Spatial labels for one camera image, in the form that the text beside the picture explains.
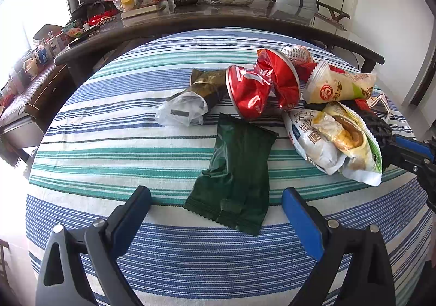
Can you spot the long dark glossy table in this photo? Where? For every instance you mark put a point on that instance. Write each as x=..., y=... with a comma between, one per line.
x=204, y=19

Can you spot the black crinkled wrapper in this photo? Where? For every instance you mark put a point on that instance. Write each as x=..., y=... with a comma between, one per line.
x=374, y=128

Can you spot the crushed red drink can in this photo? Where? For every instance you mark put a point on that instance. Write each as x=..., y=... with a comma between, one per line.
x=248, y=94
x=282, y=81

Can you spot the white snack packet blue label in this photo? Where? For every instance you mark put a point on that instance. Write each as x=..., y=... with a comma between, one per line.
x=303, y=142

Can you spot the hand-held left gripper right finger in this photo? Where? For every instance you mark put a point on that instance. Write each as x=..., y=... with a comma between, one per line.
x=303, y=224

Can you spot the wooden chair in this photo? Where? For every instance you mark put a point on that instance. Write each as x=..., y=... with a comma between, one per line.
x=332, y=14

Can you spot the clear plastic bag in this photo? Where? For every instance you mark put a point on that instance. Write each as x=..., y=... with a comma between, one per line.
x=180, y=110

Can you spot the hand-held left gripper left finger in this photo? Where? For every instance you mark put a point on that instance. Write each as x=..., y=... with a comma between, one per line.
x=131, y=220

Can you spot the olive green wrapper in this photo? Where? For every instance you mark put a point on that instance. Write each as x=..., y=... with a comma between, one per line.
x=207, y=82

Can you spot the white orange patterned wrapper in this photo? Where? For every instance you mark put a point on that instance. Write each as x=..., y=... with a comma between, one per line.
x=296, y=53

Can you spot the red flat box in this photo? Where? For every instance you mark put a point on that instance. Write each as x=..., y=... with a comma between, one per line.
x=98, y=20

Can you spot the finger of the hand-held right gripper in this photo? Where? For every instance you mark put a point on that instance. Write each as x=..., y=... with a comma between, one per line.
x=414, y=145

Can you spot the dark green foil wrapper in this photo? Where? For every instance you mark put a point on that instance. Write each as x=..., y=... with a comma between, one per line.
x=235, y=169

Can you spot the red plastic wrapper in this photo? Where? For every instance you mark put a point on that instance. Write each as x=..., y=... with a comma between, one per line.
x=305, y=70

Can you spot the flat book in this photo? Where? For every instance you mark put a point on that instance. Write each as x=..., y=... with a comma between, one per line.
x=143, y=11

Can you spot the blue green striped tablecloth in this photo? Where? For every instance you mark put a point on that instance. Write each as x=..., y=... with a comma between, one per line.
x=136, y=156

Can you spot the low brown cabinet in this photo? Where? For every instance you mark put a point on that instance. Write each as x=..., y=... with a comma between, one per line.
x=30, y=94

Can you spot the bread picture packet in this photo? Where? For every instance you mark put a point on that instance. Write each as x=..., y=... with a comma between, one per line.
x=354, y=142

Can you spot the yellow white snack packet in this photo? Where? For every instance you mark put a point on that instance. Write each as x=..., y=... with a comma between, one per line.
x=337, y=86

